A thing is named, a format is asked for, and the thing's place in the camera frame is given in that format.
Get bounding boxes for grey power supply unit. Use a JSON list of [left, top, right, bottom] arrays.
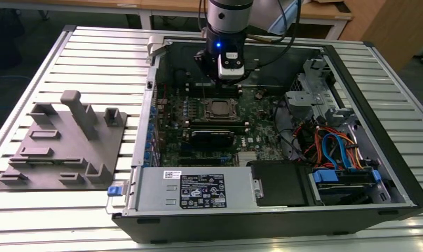
[[135, 166, 261, 211]]

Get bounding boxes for grey parts rack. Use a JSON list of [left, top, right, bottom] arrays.
[[0, 90, 130, 190]]

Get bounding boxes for wooden cabinet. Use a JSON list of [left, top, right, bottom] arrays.
[[339, 0, 423, 73]]

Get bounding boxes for metal drive cage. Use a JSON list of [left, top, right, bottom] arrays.
[[283, 59, 361, 133]]

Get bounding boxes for black clip RAM slot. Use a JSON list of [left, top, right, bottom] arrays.
[[187, 91, 243, 98], [187, 86, 242, 93]]

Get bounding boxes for grey plastic case latch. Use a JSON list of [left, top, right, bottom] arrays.
[[146, 35, 164, 58]]

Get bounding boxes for black plastic bay cover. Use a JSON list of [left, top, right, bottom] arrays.
[[247, 160, 319, 207]]

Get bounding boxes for silver chipset heatsink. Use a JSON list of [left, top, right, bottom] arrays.
[[237, 151, 261, 167]]

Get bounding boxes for black graphics card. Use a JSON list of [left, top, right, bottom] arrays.
[[188, 129, 237, 151]]

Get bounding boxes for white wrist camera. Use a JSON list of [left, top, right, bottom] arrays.
[[217, 51, 247, 80]]

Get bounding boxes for CPU socket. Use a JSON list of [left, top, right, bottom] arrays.
[[203, 98, 241, 121]]

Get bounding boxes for wooden desk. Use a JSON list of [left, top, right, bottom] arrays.
[[0, 0, 154, 30], [150, 0, 355, 40]]

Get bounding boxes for black expansion slot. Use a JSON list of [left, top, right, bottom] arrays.
[[178, 157, 223, 167]]

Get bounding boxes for black PC case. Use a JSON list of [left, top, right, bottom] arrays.
[[104, 35, 423, 245]]

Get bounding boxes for orange power wire bundle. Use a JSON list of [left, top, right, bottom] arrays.
[[315, 125, 374, 171]]

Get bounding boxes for green motherboard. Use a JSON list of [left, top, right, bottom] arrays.
[[154, 85, 291, 168]]

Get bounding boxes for silver CPU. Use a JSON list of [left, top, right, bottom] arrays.
[[211, 101, 234, 114]]

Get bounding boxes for hard disk in blue carrier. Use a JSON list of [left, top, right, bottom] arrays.
[[311, 169, 383, 206]]

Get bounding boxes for blue data cable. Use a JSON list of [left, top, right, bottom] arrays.
[[321, 133, 357, 173]]

